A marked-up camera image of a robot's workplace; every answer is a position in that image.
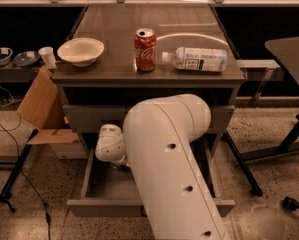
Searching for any blue pepsi can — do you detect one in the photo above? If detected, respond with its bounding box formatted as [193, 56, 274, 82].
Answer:
[110, 162, 122, 170]

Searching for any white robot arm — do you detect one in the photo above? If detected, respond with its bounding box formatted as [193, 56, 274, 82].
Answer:
[95, 94, 230, 240]

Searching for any open grey bottom drawer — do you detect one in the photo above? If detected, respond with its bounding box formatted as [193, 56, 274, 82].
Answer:
[67, 137, 235, 217]

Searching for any closed grey upper drawer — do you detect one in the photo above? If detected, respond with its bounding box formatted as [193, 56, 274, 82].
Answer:
[63, 105, 235, 134]

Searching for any grey drawer cabinet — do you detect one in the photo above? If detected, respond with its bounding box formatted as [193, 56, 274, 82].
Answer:
[51, 3, 246, 158]

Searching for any white bowl on counter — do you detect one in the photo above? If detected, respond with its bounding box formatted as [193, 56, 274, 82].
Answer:
[57, 38, 104, 67]

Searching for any red coca-cola can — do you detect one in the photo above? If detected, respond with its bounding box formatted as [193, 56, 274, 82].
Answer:
[134, 28, 156, 72]

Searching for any brown cardboard box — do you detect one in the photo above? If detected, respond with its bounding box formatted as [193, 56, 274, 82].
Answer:
[16, 66, 87, 159]

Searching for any clear plastic water bottle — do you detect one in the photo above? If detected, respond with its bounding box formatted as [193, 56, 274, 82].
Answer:
[162, 47, 228, 73]

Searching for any white paper cup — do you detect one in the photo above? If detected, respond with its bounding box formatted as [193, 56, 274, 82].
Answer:
[38, 46, 56, 69]

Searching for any black tripod stand left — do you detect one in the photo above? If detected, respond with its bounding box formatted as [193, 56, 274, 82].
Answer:
[0, 129, 38, 213]

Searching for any blue patterned bowl right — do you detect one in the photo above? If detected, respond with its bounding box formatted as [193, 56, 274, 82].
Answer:
[13, 51, 40, 68]

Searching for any blue patterned bowl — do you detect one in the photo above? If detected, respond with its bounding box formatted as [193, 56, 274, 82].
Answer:
[0, 47, 13, 66]
[13, 51, 40, 68]

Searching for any grey side shelf left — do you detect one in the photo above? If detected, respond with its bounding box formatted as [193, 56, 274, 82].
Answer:
[0, 62, 44, 83]

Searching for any blue patterned bowl left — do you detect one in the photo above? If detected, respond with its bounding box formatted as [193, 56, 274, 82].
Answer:
[0, 47, 13, 66]

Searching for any black cable on floor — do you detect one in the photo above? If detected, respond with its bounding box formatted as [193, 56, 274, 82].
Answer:
[0, 112, 53, 240]

